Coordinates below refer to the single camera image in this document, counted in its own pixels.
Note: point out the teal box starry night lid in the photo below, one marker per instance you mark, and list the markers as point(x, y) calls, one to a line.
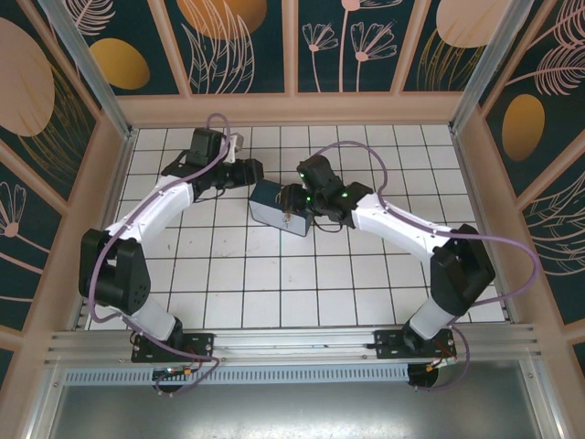
point(274, 215)

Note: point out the silver key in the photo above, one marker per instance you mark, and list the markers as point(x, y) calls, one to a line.
point(285, 224)

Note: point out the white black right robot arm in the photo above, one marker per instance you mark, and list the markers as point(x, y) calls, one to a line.
point(402, 224)

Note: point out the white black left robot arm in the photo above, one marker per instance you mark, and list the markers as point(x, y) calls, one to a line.
point(151, 206)

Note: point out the yellow power connector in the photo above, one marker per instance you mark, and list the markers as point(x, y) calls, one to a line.
point(188, 374)
point(432, 368)

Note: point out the grey metal sheet panel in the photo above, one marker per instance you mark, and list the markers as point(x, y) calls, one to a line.
point(292, 411)

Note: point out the aluminium corner post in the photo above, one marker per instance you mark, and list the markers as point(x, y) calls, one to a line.
point(484, 68)
point(96, 78)

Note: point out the aluminium mounting rail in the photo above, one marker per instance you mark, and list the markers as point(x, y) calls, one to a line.
point(292, 343)

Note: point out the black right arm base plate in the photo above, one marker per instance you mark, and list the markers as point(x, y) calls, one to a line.
point(388, 343)

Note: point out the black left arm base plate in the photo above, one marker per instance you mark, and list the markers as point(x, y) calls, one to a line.
point(201, 343)

